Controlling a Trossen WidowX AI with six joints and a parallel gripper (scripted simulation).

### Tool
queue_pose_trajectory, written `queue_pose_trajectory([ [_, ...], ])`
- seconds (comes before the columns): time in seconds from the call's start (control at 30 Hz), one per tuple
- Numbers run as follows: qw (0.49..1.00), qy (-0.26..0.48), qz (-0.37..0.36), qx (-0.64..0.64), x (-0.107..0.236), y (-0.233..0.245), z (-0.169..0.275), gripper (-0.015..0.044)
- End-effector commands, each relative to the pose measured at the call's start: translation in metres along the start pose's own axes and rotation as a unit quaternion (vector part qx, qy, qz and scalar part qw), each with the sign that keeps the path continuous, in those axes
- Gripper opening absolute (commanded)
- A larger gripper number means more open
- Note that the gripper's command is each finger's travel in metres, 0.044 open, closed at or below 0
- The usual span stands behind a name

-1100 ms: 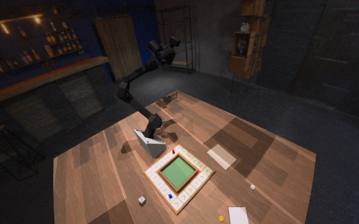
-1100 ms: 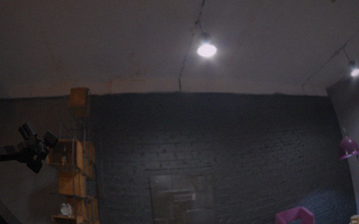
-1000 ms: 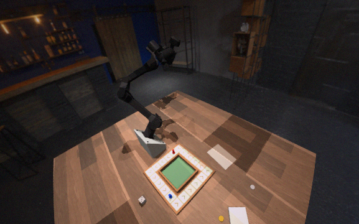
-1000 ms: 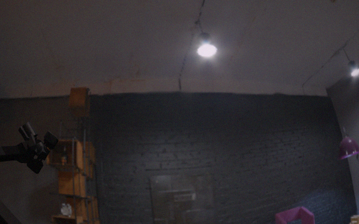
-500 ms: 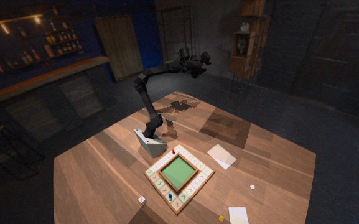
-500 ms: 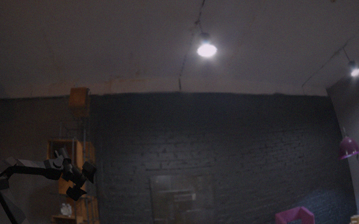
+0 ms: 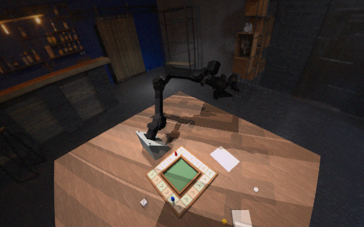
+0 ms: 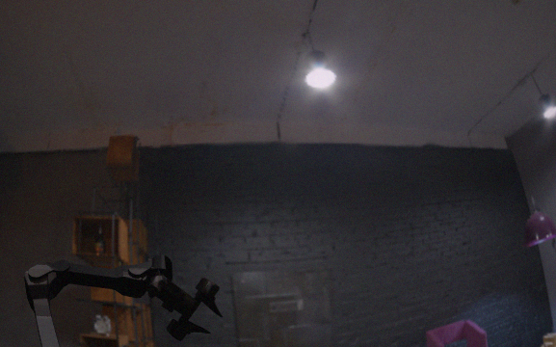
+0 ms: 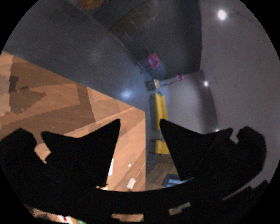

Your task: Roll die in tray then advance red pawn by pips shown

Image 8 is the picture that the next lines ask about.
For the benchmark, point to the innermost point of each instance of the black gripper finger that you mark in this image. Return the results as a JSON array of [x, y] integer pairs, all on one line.
[[211, 304], [197, 329]]

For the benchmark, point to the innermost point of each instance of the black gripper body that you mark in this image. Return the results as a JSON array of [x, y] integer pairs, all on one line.
[[186, 305]]

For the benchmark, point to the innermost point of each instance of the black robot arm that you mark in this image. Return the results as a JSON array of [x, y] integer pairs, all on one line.
[[153, 276]]

